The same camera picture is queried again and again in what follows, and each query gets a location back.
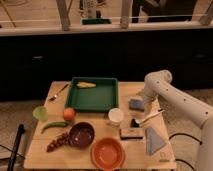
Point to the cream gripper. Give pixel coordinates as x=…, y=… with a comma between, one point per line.
x=147, y=106

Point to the blue sponge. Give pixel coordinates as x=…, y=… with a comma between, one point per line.
x=136, y=104

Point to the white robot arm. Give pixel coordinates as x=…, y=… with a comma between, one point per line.
x=200, y=113

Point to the orange bowl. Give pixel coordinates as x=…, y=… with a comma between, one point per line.
x=107, y=154

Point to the purple bowl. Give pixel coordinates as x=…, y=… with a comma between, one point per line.
x=81, y=135

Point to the white cup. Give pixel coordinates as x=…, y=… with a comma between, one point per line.
x=115, y=116

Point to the blue folded cloth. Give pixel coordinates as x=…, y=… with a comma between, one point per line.
x=154, y=142

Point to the green plastic tray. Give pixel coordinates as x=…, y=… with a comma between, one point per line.
x=101, y=98

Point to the yellow corn cob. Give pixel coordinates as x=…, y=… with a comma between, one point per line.
x=85, y=85

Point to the orange fruit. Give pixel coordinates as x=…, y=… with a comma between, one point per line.
x=69, y=114

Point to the purple grape bunch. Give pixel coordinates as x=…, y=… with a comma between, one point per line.
x=61, y=140

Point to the green pea pod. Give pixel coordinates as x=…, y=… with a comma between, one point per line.
x=54, y=124

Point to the metal fork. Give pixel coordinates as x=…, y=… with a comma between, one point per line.
x=54, y=97

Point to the green cup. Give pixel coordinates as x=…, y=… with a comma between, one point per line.
x=40, y=113

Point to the white bottle on shelf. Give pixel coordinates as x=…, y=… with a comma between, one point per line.
x=89, y=9

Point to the black pole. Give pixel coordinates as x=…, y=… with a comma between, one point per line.
x=14, y=153

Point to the wooden railing shelf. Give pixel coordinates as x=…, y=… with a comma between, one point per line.
x=41, y=17

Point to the white handled dish brush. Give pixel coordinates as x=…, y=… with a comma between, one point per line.
x=135, y=123

